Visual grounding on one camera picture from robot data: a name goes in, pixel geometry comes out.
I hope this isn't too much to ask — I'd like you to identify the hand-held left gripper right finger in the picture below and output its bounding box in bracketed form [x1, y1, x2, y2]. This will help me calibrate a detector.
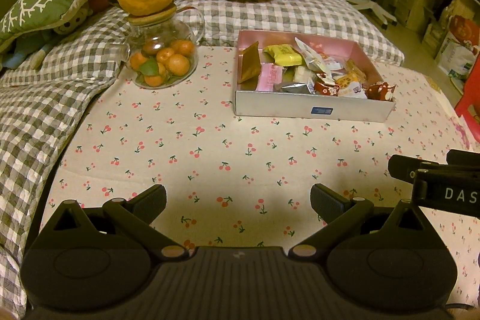
[290, 183, 445, 262]

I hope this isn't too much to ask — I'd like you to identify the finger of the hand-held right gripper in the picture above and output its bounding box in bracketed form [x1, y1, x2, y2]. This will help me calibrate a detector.
[387, 154, 440, 181]
[445, 149, 480, 171]

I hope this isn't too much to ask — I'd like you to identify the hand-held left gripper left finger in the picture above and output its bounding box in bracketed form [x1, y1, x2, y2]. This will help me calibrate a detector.
[35, 184, 190, 262]

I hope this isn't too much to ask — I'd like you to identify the red brown snack packet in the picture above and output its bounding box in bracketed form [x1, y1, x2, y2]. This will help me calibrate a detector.
[365, 81, 397, 102]

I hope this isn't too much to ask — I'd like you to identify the small yellow white packet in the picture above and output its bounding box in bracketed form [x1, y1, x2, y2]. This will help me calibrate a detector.
[335, 74, 367, 98]

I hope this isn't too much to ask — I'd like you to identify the pink box with silver sides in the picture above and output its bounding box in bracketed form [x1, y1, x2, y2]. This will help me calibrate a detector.
[233, 29, 397, 123]

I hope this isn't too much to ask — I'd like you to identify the small brown red packet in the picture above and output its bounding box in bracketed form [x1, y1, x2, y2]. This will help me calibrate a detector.
[314, 79, 340, 96]

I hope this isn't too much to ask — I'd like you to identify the silver foil snack packet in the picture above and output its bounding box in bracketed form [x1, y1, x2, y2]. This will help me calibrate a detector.
[279, 80, 315, 94]

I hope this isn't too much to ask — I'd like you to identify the orange white biscuit packet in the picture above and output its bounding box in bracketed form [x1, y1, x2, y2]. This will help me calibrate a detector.
[315, 43, 341, 74]

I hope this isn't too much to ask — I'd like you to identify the clear rice cracker packet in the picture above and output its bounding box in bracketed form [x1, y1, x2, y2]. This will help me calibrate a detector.
[287, 65, 316, 84]

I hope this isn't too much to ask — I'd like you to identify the pink snack packet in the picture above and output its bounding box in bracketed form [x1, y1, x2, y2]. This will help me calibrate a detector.
[257, 63, 284, 93]

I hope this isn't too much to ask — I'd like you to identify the cream white snack packet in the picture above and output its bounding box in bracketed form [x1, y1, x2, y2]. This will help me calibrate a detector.
[294, 37, 325, 72]

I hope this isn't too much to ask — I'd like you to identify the yellow snack packet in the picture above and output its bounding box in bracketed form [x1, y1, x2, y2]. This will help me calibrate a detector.
[262, 43, 304, 66]

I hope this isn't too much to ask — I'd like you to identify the gold snack packet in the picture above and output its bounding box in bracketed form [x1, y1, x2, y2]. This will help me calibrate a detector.
[238, 41, 261, 84]

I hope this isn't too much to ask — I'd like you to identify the red plastic stool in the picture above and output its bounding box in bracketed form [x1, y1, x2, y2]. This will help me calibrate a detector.
[454, 55, 480, 142]

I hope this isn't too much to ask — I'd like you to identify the cherry print tablecloth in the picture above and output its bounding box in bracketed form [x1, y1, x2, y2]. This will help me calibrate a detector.
[37, 44, 480, 320]

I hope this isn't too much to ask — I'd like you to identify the red white shopping bag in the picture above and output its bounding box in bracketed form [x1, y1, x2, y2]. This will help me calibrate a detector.
[435, 14, 480, 77]

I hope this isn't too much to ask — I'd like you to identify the pile of kumquats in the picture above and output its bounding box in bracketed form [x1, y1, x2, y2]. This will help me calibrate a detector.
[129, 39, 196, 87]

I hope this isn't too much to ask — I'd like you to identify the grey checked quilt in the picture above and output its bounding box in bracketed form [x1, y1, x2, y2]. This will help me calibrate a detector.
[0, 0, 406, 320]

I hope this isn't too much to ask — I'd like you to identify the brown plush monkey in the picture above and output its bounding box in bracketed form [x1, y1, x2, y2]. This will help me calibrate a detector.
[52, 3, 94, 36]

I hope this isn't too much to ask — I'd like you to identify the blue plush toy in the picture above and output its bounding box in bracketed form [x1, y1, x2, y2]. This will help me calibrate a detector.
[0, 31, 61, 69]

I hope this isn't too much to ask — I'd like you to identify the glass jar with handle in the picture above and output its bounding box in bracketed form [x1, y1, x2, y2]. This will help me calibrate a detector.
[112, 7, 206, 90]

